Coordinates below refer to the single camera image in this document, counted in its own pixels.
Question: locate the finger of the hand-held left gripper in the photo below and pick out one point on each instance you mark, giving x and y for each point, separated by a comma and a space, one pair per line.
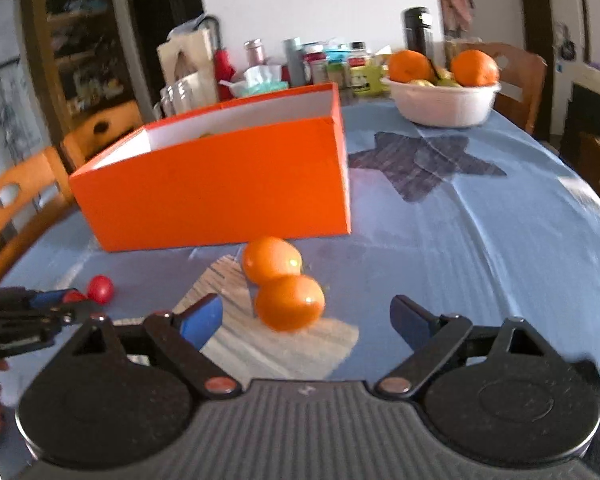
30, 297
25, 332

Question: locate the red and white container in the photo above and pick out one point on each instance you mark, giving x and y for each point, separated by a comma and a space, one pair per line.
316, 65

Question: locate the grey bottle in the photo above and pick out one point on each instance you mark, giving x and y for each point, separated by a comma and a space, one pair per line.
294, 62

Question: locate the blue printed tablecloth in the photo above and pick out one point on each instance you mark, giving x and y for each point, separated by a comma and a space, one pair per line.
480, 260

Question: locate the white tote bag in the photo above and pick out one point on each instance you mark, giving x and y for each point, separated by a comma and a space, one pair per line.
187, 60

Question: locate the orange cardboard box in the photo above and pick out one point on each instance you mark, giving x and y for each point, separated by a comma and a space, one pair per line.
220, 195

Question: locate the black thermos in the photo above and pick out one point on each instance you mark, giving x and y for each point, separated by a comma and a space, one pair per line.
418, 32

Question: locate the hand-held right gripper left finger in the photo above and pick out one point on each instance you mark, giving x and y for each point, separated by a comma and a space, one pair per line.
203, 322

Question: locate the clear glass mug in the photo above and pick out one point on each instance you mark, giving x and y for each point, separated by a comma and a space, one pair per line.
177, 97

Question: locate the wooden cabinet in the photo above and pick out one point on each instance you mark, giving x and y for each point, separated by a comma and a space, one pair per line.
80, 40

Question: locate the orange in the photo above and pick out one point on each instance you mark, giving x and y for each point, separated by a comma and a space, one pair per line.
475, 67
410, 66
270, 260
290, 302

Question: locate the yellow-green pear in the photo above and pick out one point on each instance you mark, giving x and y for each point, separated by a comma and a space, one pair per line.
445, 80
421, 83

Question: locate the pink bottle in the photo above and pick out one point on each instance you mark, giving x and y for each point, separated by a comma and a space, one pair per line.
254, 52

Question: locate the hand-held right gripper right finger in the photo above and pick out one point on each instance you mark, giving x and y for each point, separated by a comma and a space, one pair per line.
409, 322

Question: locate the wooden chair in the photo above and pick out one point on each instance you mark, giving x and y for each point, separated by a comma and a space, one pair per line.
522, 85
15, 210
110, 132

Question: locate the white bowl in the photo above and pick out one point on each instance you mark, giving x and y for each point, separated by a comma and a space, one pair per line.
440, 105

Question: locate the red cherry tomato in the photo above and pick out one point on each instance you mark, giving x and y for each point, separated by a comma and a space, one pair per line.
101, 288
74, 296

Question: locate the yellow-green mug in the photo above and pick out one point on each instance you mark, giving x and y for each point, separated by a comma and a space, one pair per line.
367, 82

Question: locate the tissue pack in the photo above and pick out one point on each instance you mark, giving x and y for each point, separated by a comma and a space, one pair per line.
260, 82

